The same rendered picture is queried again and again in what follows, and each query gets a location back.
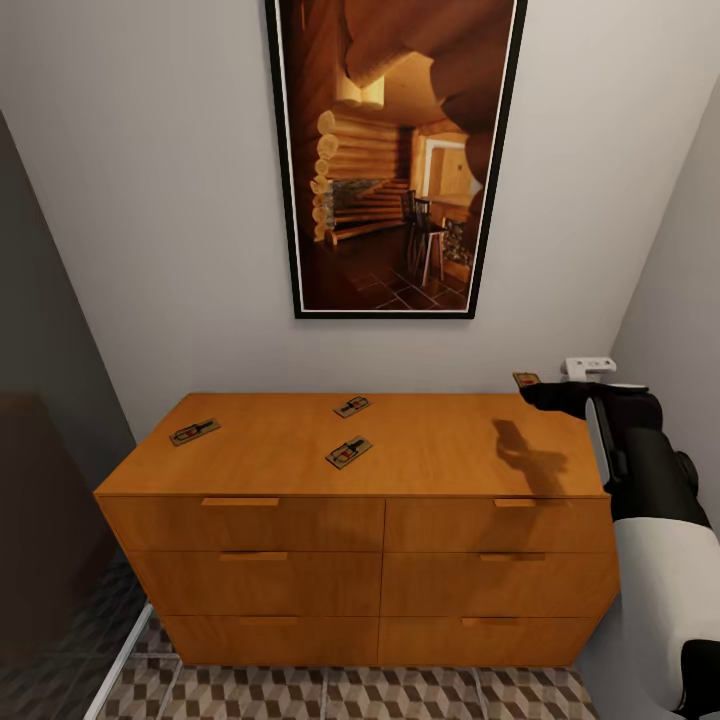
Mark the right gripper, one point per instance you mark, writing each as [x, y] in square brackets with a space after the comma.
[552, 396]

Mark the picture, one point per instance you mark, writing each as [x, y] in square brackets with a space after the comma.
[391, 120]

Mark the shower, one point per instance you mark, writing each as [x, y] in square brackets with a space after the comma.
[101, 696]

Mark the mousetrap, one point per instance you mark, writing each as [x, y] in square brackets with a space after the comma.
[348, 452]
[526, 380]
[352, 407]
[197, 430]

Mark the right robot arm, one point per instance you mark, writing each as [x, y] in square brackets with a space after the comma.
[669, 557]

